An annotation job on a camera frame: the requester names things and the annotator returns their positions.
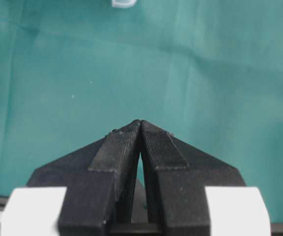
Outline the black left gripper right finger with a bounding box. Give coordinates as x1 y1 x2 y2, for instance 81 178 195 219
140 120 245 236

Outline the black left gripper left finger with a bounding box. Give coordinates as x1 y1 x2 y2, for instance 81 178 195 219
27 120 141 236

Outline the clear plastic storage case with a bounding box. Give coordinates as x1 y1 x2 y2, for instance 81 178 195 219
111 0 137 8

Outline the white tape right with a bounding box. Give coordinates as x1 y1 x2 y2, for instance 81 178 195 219
205 186 271 236

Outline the white tape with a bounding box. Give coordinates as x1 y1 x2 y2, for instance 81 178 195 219
205 186 271 236
0 186 67 236

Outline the white tape left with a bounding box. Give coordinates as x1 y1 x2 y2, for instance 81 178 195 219
0 186 67 236

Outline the green table cloth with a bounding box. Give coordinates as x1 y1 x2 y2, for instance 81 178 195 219
0 0 283 222

